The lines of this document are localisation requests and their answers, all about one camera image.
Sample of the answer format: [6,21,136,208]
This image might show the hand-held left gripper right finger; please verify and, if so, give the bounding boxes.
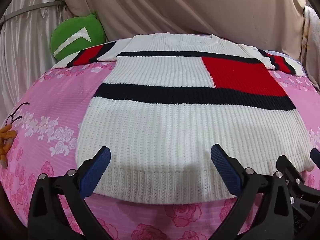
[210,144,297,240]

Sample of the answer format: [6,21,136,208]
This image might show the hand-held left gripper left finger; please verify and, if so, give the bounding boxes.
[27,146,113,240]

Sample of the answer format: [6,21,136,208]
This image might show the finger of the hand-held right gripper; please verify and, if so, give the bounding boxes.
[310,147,320,166]
[276,155,305,183]

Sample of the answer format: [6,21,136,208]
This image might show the white red navy knit sweater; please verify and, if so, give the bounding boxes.
[52,32,316,204]

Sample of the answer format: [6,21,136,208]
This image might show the pink floral blanket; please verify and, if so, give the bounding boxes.
[0,40,320,240]

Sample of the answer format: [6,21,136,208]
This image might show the orange plush toy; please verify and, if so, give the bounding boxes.
[0,124,17,168]

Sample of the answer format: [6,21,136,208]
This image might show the black eyeglasses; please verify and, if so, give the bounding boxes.
[5,102,30,125]

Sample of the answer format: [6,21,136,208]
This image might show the cream floral cloth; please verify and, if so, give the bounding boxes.
[301,5,320,93]

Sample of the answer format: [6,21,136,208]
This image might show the green round cushion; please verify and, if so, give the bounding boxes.
[50,11,106,62]

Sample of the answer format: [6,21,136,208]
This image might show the white sheer curtain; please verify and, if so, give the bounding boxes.
[0,0,69,128]

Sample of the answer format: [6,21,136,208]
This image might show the beige curtain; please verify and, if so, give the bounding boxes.
[60,0,309,47]

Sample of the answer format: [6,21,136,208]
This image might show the grey curtain strap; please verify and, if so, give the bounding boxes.
[0,1,66,26]

